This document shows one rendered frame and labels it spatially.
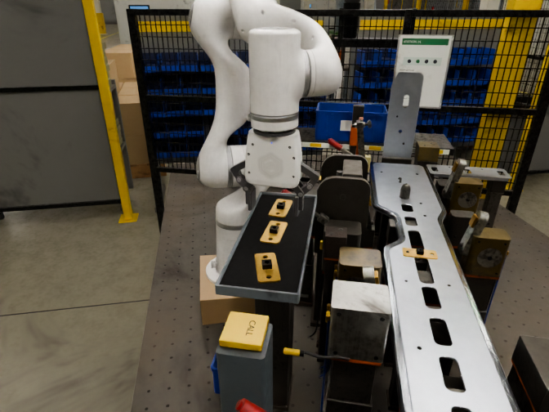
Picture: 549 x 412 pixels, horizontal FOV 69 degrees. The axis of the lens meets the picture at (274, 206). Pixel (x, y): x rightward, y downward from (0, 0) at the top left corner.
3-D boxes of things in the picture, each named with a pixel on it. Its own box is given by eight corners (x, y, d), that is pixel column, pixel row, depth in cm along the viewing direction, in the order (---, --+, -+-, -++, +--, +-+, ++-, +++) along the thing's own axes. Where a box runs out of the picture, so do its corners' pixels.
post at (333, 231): (335, 364, 108) (347, 237, 90) (316, 361, 109) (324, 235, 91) (335, 350, 112) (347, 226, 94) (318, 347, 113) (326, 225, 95)
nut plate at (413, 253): (435, 251, 103) (436, 247, 102) (438, 259, 100) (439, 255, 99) (401, 248, 104) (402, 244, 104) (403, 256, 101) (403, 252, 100)
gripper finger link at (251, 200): (234, 178, 75) (235, 209, 78) (250, 180, 74) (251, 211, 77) (239, 172, 78) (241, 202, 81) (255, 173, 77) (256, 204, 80)
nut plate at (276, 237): (278, 244, 76) (278, 239, 76) (259, 242, 77) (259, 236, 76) (287, 223, 83) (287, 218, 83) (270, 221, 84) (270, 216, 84)
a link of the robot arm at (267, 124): (241, 115, 66) (242, 132, 68) (292, 118, 64) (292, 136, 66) (256, 104, 74) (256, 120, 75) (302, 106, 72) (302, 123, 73)
